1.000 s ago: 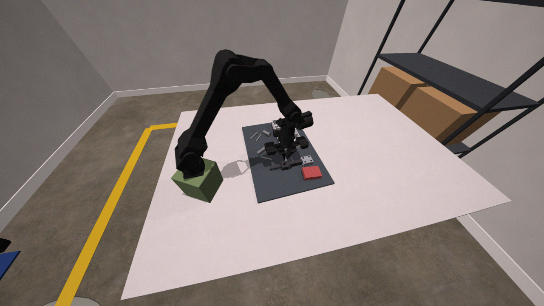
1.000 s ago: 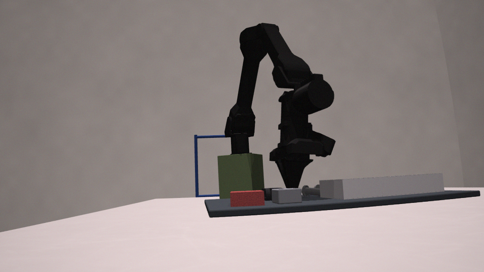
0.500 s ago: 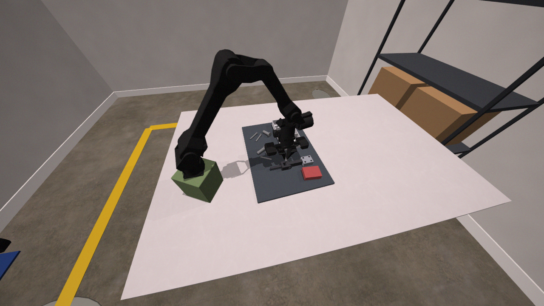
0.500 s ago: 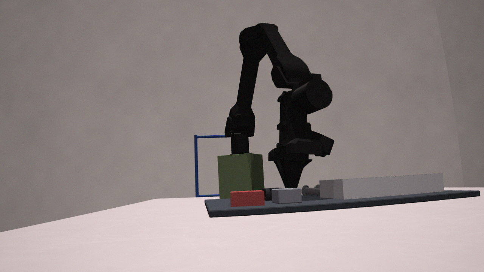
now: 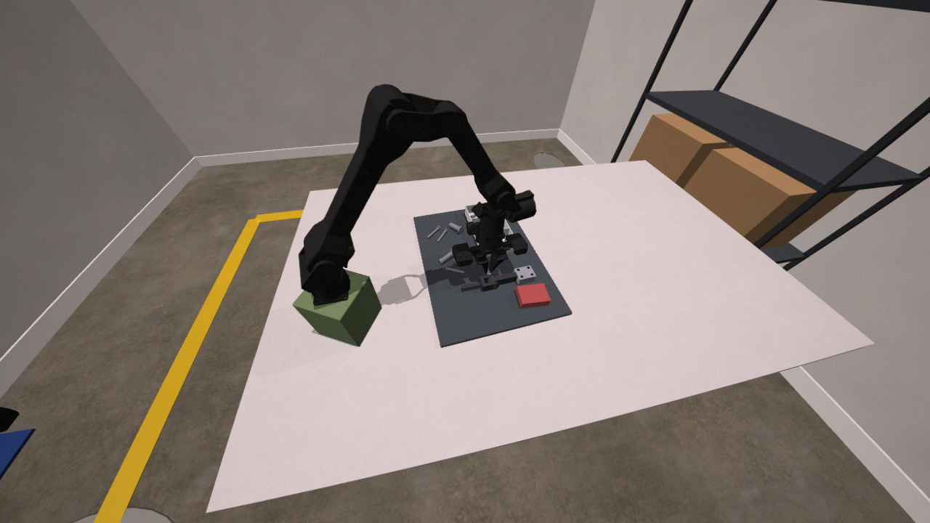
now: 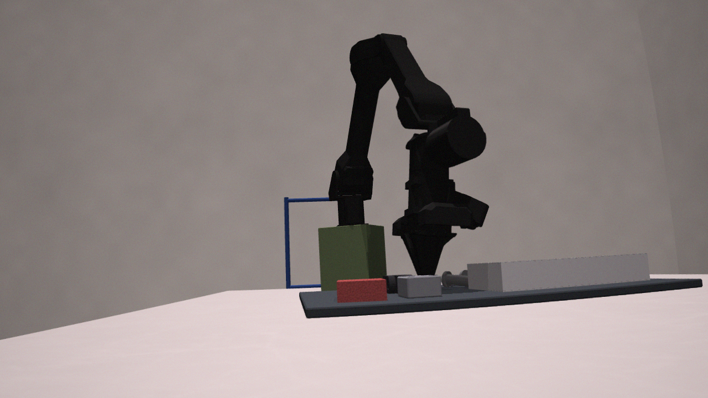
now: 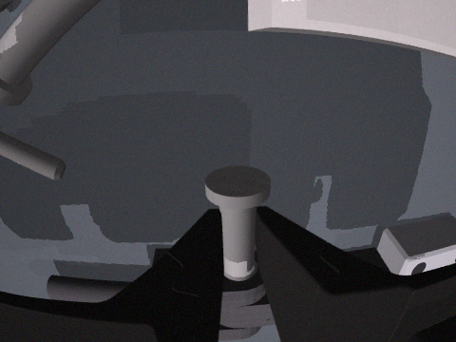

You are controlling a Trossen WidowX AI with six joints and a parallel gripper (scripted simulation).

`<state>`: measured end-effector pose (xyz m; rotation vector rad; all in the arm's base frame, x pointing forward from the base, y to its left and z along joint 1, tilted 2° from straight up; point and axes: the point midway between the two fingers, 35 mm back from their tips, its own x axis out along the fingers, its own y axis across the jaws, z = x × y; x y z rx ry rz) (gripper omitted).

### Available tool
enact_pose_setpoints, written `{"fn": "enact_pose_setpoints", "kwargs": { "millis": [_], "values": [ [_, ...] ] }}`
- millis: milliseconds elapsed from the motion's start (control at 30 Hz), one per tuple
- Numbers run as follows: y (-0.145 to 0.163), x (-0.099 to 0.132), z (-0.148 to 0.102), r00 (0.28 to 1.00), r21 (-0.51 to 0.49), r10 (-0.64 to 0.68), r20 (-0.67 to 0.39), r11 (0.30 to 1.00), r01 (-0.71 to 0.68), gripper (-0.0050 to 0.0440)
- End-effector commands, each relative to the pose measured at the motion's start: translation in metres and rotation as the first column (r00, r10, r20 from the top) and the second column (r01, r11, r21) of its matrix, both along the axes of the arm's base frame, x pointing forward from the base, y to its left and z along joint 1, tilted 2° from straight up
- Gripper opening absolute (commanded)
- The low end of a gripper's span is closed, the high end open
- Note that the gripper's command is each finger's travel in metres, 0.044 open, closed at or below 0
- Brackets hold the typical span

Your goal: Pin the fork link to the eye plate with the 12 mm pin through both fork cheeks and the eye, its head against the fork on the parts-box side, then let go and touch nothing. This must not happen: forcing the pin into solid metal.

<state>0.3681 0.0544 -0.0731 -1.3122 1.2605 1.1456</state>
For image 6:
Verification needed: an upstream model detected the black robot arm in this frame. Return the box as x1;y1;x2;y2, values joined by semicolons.
329;33;489;230

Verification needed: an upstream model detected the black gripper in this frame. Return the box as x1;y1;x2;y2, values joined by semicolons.
392;170;473;275

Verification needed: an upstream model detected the dark grey clevis fork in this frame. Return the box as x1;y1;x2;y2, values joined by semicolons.
383;276;396;294

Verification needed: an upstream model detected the red rectangular block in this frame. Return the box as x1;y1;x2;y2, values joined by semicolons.
337;278;387;303

